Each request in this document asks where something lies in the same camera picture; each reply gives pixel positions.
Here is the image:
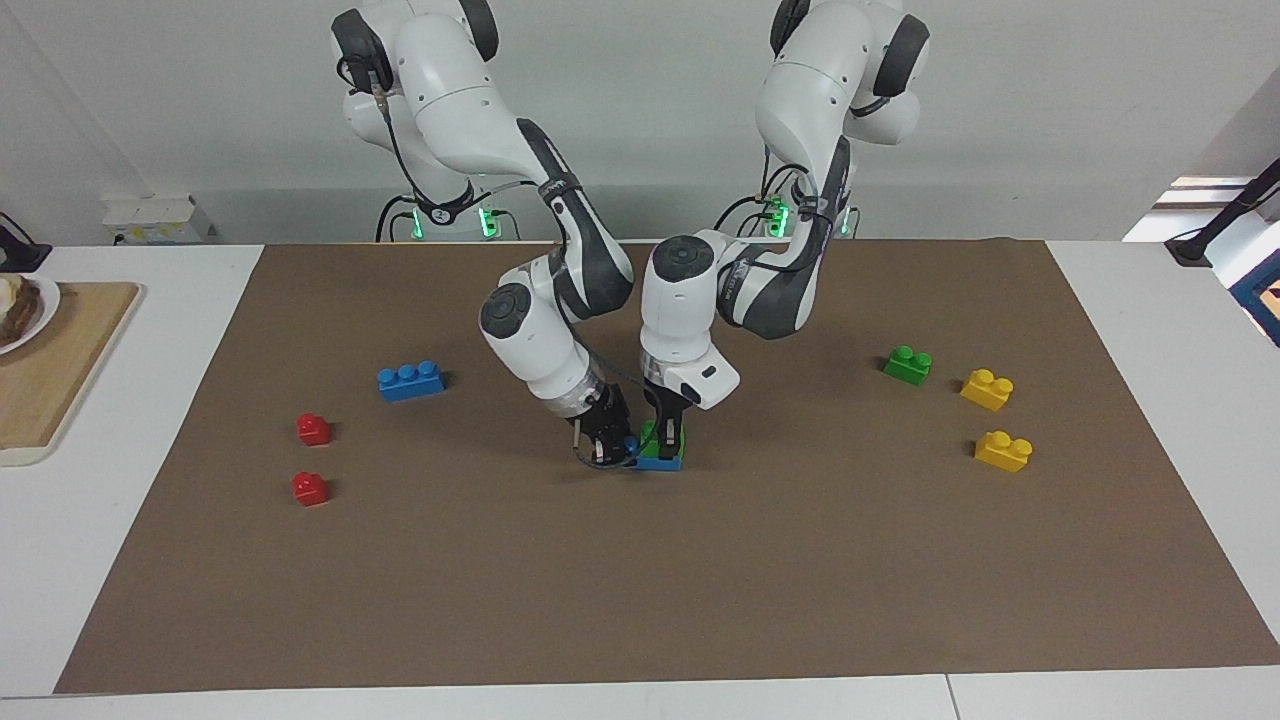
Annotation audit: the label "brown table mat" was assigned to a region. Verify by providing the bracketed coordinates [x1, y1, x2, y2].
[55, 238, 1280, 694]

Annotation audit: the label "blue three-stud toy brick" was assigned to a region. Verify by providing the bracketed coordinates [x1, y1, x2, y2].
[632, 435, 684, 473]
[377, 360, 446, 404]

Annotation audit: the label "white power strip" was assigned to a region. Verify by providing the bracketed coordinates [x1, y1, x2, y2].
[100, 195, 216, 246]

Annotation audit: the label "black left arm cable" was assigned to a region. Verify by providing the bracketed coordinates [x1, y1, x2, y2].
[735, 145, 851, 276]

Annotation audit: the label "white plate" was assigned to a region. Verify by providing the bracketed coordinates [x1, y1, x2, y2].
[0, 272, 61, 356]

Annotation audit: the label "black clamp stand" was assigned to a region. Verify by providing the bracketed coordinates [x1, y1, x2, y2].
[1165, 158, 1280, 268]

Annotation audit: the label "wooden cutting board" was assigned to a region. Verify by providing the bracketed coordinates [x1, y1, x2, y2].
[0, 282, 141, 468]

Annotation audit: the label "blue framed box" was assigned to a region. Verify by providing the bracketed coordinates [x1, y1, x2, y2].
[1228, 250, 1280, 349]

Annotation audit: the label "black device with cable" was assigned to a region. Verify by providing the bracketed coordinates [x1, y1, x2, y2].
[0, 212, 53, 273]

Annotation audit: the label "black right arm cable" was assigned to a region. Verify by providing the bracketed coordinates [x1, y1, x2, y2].
[340, 55, 641, 471]

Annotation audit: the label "black base cable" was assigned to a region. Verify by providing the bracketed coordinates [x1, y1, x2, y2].
[375, 193, 417, 243]
[710, 190, 791, 239]

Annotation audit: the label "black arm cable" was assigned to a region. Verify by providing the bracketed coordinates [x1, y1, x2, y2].
[735, 145, 851, 276]
[340, 55, 641, 471]

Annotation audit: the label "brown bread slices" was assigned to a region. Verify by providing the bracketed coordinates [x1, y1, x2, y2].
[0, 277, 41, 341]

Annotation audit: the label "black right base cable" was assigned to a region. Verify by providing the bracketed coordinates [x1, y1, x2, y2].
[375, 193, 417, 243]

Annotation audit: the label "black left base cable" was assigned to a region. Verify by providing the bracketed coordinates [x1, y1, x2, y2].
[710, 190, 791, 239]

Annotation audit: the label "yellow two-stud toy brick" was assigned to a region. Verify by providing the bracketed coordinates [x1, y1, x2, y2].
[974, 430, 1034, 474]
[960, 368, 1015, 412]

